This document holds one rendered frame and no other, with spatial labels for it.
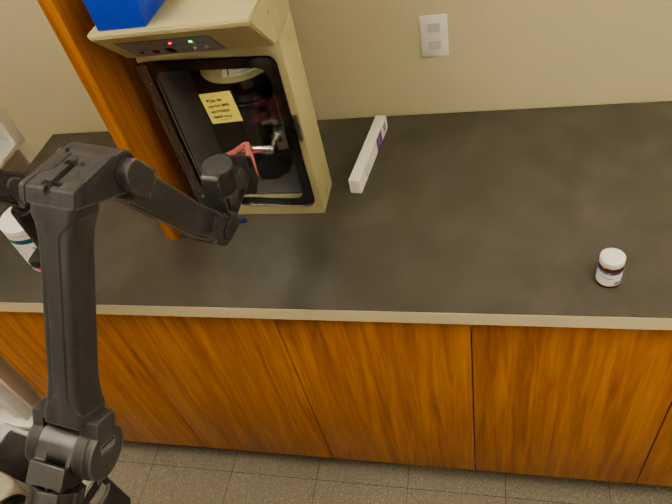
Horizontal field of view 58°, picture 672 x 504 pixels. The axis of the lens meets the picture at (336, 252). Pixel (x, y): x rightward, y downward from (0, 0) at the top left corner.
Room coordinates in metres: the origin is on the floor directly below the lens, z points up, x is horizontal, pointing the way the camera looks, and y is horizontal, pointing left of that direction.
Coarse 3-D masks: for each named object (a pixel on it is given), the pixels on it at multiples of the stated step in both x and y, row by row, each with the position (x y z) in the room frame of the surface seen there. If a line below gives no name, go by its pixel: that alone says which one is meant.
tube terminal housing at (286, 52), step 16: (272, 0) 1.15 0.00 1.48; (272, 16) 1.13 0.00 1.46; (288, 16) 1.21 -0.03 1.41; (288, 32) 1.19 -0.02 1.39; (240, 48) 1.16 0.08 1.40; (256, 48) 1.14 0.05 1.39; (272, 48) 1.13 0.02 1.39; (288, 48) 1.17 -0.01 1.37; (288, 64) 1.14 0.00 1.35; (288, 80) 1.13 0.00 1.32; (304, 80) 1.21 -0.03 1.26; (288, 96) 1.13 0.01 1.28; (304, 96) 1.19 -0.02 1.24; (304, 112) 1.16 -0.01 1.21; (304, 128) 1.14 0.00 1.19; (304, 144) 1.13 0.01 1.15; (320, 144) 1.21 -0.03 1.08; (304, 160) 1.13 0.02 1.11; (320, 160) 1.19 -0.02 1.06; (320, 176) 1.16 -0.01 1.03; (320, 192) 1.13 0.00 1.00; (240, 208) 1.20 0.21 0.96; (256, 208) 1.19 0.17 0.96; (272, 208) 1.17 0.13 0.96; (288, 208) 1.16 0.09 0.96; (304, 208) 1.14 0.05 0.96; (320, 208) 1.13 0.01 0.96
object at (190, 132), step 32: (160, 64) 1.20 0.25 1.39; (192, 64) 1.17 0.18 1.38; (224, 64) 1.15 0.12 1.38; (256, 64) 1.12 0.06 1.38; (160, 96) 1.22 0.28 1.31; (192, 96) 1.19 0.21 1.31; (256, 96) 1.13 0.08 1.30; (192, 128) 1.20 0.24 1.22; (224, 128) 1.17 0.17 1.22; (256, 128) 1.14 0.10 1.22; (288, 128) 1.11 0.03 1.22; (192, 160) 1.21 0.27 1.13; (256, 160) 1.15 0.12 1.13; (288, 160) 1.11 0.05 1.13; (288, 192) 1.12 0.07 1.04
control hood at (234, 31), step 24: (168, 0) 1.19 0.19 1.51; (192, 0) 1.16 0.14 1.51; (216, 0) 1.13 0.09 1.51; (240, 0) 1.10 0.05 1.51; (264, 0) 1.11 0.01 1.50; (168, 24) 1.08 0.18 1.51; (192, 24) 1.06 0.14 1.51; (216, 24) 1.04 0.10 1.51; (240, 24) 1.03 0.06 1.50; (264, 24) 1.08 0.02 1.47; (120, 48) 1.16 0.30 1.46
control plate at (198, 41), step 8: (152, 40) 1.11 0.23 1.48; (160, 40) 1.11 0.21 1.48; (168, 40) 1.10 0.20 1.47; (176, 40) 1.10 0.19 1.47; (184, 40) 1.10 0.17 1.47; (192, 40) 1.10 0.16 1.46; (200, 40) 1.10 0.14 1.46; (208, 40) 1.09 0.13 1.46; (128, 48) 1.16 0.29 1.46; (136, 48) 1.15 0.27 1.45; (144, 48) 1.15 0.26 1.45; (152, 48) 1.15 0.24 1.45; (160, 48) 1.15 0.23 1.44; (176, 48) 1.14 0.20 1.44; (192, 48) 1.14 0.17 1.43; (200, 48) 1.13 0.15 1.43; (208, 48) 1.13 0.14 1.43; (216, 48) 1.13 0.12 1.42; (224, 48) 1.13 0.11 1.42
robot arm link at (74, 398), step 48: (48, 192) 0.60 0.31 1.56; (96, 192) 0.61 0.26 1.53; (48, 240) 0.57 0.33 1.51; (48, 288) 0.55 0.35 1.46; (48, 336) 0.53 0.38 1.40; (96, 336) 0.54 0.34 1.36; (48, 384) 0.50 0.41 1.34; (96, 384) 0.51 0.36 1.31; (96, 432) 0.45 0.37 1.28; (96, 480) 0.41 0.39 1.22
